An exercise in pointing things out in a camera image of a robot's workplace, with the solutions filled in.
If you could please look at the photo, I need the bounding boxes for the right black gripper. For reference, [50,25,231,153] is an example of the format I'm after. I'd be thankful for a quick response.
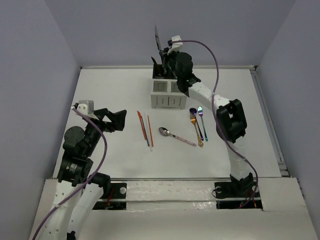
[159,47,181,81]

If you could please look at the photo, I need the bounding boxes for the gold black handled knife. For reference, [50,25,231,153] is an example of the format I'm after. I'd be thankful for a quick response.
[151,57,163,78]

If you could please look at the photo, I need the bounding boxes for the silver knife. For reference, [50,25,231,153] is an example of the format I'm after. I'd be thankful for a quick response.
[154,25,163,55]

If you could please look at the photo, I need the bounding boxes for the orange pointed straw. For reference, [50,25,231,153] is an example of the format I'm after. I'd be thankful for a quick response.
[137,110,146,140]

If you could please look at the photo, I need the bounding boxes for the silver spoon pink handle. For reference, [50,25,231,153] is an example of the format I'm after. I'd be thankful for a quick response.
[158,127,197,147]

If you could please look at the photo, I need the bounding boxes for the purple iridescent spoon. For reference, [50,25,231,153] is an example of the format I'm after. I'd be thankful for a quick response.
[189,107,204,141]

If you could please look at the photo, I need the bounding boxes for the iridescent blue fork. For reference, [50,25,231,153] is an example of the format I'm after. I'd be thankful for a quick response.
[197,106,209,142]

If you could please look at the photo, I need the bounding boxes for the gold fork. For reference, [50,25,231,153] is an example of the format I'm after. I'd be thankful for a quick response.
[189,112,204,148]

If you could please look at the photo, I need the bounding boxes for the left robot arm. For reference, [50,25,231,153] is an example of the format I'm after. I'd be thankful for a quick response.
[37,103,127,240]

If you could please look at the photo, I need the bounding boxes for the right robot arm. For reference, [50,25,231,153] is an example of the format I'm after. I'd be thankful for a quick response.
[159,47,258,201]

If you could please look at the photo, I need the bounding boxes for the white clear straw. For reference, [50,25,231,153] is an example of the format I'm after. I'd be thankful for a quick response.
[143,112,153,152]

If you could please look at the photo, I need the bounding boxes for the orange straight straw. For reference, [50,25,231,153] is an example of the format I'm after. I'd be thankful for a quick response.
[147,115,154,148]

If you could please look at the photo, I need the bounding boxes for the white utensil caddy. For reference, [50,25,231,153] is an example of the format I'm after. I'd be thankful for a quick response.
[150,79,187,110]

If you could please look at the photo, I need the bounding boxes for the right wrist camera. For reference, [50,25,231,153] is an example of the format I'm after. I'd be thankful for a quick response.
[167,35,183,55]

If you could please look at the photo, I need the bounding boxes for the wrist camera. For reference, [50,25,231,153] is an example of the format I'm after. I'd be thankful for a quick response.
[167,35,183,55]
[75,100,94,116]

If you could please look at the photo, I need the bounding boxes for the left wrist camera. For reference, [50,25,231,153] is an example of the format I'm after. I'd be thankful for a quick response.
[75,100,94,116]

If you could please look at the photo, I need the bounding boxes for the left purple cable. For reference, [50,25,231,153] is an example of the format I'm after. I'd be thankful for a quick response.
[32,108,109,240]

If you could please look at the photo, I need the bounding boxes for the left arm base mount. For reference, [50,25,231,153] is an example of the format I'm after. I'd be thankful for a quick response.
[93,181,127,211]

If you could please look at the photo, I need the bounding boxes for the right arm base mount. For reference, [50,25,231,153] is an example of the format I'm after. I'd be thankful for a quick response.
[211,181,263,210]

